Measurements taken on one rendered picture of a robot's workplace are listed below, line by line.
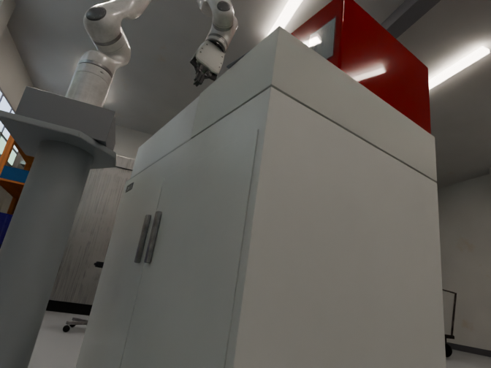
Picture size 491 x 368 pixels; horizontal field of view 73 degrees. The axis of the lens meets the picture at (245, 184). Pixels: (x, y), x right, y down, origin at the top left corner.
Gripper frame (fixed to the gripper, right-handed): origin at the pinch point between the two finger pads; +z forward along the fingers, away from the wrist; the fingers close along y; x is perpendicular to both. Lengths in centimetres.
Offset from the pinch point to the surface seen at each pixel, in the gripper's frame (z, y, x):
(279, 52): 22, -1, 50
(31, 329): 88, 6, -19
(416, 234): 37, -55, 50
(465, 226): -316, -747, -241
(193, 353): 78, -12, 38
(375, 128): 19, -33, 50
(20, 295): 81, 13, -17
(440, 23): -322, -234, -50
